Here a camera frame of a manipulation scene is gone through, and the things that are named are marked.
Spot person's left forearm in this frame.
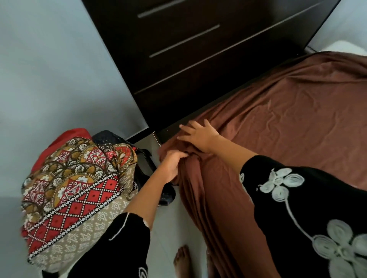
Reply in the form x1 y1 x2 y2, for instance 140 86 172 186
125 169 175 230

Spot red patterned bedsheet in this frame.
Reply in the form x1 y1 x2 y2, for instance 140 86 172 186
20 137 139 273

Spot brown bed sheet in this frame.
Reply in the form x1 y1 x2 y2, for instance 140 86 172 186
158 51 367 278

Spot black stool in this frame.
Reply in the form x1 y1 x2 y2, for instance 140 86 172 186
41 130 176 278

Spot person's left foot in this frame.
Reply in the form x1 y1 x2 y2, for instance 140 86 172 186
173 245 193 278

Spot white mattress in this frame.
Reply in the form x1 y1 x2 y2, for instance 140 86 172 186
320 40 367 57

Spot black floral blouse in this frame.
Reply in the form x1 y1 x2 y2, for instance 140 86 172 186
67 155 367 278

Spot person's right hand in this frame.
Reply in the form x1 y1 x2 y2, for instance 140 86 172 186
177 119 221 154

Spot dark wooden bed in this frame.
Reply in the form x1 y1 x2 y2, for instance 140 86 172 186
81 0 342 144

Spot person's left hand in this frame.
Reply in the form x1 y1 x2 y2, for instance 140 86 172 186
159 149 189 184

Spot person's right forearm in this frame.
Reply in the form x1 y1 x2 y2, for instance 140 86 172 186
212 136 258 175

